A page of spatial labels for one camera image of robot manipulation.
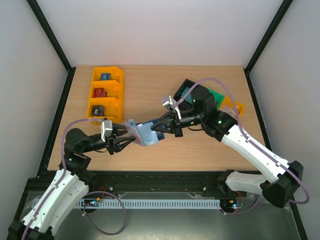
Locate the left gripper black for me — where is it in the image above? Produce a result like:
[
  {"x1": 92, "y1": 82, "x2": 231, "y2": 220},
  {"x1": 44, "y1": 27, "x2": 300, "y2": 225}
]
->
[{"x1": 82, "y1": 123, "x2": 136, "y2": 155}]

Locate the red credit card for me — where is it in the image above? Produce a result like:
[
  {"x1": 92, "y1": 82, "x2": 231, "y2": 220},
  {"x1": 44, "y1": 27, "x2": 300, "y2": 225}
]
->
[{"x1": 124, "y1": 122, "x2": 139, "y2": 140}]

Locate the blue leather card holder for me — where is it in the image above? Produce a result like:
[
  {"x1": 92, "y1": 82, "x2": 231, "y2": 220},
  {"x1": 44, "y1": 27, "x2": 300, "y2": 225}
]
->
[{"x1": 124, "y1": 118, "x2": 165, "y2": 147}]

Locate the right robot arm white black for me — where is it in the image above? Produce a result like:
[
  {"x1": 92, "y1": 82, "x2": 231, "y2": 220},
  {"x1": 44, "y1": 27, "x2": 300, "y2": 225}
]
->
[{"x1": 151, "y1": 86, "x2": 304, "y2": 208}]

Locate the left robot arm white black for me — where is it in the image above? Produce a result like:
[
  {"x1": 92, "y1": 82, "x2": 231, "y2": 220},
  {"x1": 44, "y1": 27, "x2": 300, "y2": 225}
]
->
[{"x1": 7, "y1": 118, "x2": 136, "y2": 240}]

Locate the dark card in yellow bin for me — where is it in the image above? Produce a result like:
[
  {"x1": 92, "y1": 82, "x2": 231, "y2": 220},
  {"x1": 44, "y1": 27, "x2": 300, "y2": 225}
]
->
[{"x1": 90, "y1": 105, "x2": 105, "y2": 117}]

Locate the red card in yellow bin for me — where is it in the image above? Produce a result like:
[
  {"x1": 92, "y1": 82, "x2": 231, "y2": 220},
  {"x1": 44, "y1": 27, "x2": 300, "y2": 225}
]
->
[{"x1": 92, "y1": 88, "x2": 107, "y2": 98}]

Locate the blue card in yellow bin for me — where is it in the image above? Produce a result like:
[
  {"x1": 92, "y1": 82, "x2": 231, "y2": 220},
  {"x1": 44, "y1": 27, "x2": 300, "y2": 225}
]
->
[{"x1": 100, "y1": 72, "x2": 111, "y2": 81}]

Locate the pale card in yellow bin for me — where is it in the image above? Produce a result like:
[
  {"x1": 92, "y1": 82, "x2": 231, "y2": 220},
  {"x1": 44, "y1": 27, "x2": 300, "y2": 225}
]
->
[{"x1": 220, "y1": 105, "x2": 237, "y2": 118}]

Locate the yellow bin near left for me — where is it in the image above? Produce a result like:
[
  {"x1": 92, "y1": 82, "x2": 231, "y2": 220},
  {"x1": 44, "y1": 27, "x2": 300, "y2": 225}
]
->
[{"x1": 86, "y1": 97, "x2": 124, "y2": 124}]

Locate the yellow bin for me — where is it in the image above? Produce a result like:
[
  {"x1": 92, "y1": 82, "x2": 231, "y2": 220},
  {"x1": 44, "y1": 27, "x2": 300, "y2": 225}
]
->
[
  {"x1": 89, "y1": 80, "x2": 124, "y2": 100},
  {"x1": 91, "y1": 66, "x2": 125, "y2": 83},
  {"x1": 219, "y1": 96, "x2": 246, "y2": 117},
  {"x1": 86, "y1": 97, "x2": 124, "y2": 124}
]

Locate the yellow bin middle left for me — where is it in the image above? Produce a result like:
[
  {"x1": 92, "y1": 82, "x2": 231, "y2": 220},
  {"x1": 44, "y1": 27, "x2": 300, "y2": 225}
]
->
[{"x1": 89, "y1": 80, "x2": 124, "y2": 100}]

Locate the black bin right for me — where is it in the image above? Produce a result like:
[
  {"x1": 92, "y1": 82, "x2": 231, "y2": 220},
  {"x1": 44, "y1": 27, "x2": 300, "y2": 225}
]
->
[{"x1": 173, "y1": 79, "x2": 195, "y2": 111}]

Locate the green bin right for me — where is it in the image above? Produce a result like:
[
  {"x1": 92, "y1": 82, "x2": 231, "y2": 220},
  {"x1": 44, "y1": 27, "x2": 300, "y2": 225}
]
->
[{"x1": 209, "y1": 89, "x2": 225, "y2": 109}]

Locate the yellow bin far left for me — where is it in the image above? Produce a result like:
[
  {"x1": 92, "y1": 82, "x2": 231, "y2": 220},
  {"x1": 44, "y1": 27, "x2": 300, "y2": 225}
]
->
[{"x1": 91, "y1": 66, "x2": 125, "y2": 83}]

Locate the yellow bin right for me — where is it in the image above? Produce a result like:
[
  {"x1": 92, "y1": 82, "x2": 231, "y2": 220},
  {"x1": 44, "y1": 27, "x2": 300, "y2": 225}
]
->
[{"x1": 219, "y1": 96, "x2": 246, "y2": 117}]

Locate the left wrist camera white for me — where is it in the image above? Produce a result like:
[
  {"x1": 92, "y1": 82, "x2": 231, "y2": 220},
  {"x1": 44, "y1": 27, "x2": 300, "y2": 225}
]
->
[{"x1": 100, "y1": 120, "x2": 113, "y2": 142}]

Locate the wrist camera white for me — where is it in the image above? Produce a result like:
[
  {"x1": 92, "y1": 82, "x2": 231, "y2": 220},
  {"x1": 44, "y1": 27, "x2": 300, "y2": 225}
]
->
[
  {"x1": 162, "y1": 95, "x2": 182, "y2": 120},
  {"x1": 100, "y1": 120, "x2": 113, "y2": 142}
]

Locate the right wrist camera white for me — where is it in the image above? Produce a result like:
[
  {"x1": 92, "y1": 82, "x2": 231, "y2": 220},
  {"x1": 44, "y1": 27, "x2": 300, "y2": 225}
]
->
[{"x1": 162, "y1": 95, "x2": 182, "y2": 120}]

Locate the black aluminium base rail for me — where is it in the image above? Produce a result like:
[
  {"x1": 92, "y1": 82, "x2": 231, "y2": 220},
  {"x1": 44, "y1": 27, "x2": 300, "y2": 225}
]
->
[{"x1": 24, "y1": 170, "x2": 291, "y2": 198}]

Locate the slotted grey cable duct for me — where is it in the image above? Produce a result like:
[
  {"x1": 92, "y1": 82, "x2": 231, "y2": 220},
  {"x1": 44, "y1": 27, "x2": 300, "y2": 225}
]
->
[{"x1": 87, "y1": 199, "x2": 221, "y2": 210}]

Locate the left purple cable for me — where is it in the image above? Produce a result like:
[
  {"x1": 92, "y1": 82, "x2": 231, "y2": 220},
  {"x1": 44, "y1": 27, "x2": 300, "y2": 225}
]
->
[{"x1": 21, "y1": 118, "x2": 127, "y2": 240}]

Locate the purple cable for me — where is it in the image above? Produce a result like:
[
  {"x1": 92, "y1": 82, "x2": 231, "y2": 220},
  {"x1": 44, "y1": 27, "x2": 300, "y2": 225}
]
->
[
  {"x1": 174, "y1": 77, "x2": 311, "y2": 216},
  {"x1": 21, "y1": 118, "x2": 127, "y2": 240}
]

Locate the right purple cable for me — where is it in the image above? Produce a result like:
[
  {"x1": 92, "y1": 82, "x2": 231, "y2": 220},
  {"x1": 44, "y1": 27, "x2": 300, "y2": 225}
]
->
[{"x1": 174, "y1": 77, "x2": 311, "y2": 216}]

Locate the left black frame post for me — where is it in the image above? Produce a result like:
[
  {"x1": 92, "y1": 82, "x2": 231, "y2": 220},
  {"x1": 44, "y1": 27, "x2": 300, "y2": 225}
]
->
[{"x1": 26, "y1": 0, "x2": 76, "y2": 73}]

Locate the black frame post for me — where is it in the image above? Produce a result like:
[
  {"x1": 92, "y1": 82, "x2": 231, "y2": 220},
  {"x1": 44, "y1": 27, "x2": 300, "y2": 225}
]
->
[
  {"x1": 26, "y1": 0, "x2": 76, "y2": 73},
  {"x1": 244, "y1": 0, "x2": 295, "y2": 73}
]

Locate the right black frame post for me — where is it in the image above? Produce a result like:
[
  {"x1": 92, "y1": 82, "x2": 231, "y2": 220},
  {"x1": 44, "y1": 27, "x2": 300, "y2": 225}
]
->
[{"x1": 244, "y1": 0, "x2": 295, "y2": 73}]

